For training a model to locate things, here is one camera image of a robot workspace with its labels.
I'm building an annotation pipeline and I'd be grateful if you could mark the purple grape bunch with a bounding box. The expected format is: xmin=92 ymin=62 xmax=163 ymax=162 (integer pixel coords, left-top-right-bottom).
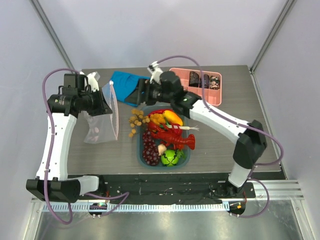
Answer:
xmin=142 ymin=131 xmax=161 ymax=167

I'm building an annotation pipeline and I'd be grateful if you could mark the teal plastic basket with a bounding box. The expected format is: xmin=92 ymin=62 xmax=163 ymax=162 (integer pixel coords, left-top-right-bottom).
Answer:
xmin=135 ymin=102 xmax=191 ymax=171

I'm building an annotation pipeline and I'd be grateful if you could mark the dark rolled sock middle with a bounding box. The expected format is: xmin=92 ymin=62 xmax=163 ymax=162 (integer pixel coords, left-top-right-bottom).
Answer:
xmin=200 ymin=74 xmax=210 ymax=89

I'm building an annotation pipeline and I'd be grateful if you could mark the orange toy fruit cluster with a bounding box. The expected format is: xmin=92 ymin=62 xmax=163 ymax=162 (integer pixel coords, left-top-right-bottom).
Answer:
xmin=149 ymin=113 xmax=166 ymax=126

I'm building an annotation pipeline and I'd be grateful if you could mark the toy green onion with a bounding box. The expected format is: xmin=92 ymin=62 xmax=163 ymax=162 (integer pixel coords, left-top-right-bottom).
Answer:
xmin=165 ymin=119 xmax=199 ymax=131

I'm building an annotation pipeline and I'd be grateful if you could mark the dark rolled sock left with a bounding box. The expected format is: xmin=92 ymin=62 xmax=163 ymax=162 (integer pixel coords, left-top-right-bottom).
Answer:
xmin=188 ymin=71 xmax=200 ymax=88

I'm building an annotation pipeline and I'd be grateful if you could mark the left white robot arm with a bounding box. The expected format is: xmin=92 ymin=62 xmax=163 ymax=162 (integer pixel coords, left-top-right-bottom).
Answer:
xmin=26 ymin=72 xmax=113 ymax=203

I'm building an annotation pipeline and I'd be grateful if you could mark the white slotted cable duct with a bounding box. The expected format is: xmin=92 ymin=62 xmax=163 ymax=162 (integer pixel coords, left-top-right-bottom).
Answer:
xmin=42 ymin=202 xmax=230 ymax=212

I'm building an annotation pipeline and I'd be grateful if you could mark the dark rolled sock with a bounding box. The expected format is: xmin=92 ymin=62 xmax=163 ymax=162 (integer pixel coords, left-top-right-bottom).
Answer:
xmin=188 ymin=71 xmax=200 ymax=88
xmin=200 ymin=74 xmax=210 ymax=89

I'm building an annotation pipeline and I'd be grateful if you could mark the clear zip top bag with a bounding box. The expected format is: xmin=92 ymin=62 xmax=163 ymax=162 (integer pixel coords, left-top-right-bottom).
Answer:
xmin=83 ymin=80 xmax=119 ymax=144

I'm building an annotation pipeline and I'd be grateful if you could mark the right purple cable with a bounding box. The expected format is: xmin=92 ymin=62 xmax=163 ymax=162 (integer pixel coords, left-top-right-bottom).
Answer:
xmin=152 ymin=54 xmax=285 ymax=219

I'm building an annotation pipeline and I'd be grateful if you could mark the pink divided organizer box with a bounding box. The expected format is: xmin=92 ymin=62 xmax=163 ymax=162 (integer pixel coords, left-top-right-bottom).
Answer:
xmin=170 ymin=67 xmax=222 ymax=106

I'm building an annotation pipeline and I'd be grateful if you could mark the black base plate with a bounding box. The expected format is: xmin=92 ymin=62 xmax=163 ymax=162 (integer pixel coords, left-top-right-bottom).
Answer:
xmin=93 ymin=173 xmax=256 ymax=205

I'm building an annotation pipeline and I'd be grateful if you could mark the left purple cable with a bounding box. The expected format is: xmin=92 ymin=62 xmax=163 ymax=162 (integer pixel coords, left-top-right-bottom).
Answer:
xmin=41 ymin=67 xmax=130 ymax=225

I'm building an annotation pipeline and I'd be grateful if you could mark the purple cable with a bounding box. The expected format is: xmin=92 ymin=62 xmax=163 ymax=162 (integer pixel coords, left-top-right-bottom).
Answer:
xmin=152 ymin=54 xmax=285 ymax=219
xmin=41 ymin=67 xmax=130 ymax=225

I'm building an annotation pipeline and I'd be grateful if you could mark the yellow toy mango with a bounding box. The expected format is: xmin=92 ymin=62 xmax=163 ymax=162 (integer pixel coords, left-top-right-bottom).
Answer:
xmin=162 ymin=110 xmax=183 ymax=126

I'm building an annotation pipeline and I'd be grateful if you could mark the red toy lobster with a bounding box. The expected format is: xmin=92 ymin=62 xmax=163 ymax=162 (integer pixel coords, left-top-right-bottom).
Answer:
xmin=147 ymin=122 xmax=196 ymax=150

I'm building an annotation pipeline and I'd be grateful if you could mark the green toy melon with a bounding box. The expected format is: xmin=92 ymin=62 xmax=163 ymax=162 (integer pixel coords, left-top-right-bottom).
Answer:
xmin=160 ymin=149 xmax=180 ymax=167

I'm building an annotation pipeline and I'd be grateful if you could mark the white toy garlic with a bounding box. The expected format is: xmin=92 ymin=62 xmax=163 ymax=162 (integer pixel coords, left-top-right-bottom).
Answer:
xmin=157 ymin=144 xmax=167 ymax=156

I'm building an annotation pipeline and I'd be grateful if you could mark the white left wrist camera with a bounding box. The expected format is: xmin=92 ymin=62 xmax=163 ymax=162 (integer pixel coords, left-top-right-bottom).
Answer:
xmin=84 ymin=71 xmax=100 ymax=92

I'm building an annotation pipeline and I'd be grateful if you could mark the brown longan bunch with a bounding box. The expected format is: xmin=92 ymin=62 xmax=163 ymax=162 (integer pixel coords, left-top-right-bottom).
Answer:
xmin=128 ymin=108 xmax=151 ymax=138

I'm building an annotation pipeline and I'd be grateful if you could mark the blue folded cloth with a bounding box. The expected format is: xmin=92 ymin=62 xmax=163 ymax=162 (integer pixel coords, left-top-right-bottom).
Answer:
xmin=110 ymin=71 xmax=149 ymax=107

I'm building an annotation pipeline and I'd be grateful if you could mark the floral rolled sock right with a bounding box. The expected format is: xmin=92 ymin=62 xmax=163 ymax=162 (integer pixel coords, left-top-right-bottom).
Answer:
xmin=209 ymin=76 xmax=220 ymax=90

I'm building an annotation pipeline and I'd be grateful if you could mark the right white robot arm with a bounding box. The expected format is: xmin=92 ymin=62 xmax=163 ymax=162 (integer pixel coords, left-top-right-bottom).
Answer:
xmin=125 ymin=71 xmax=267 ymax=198

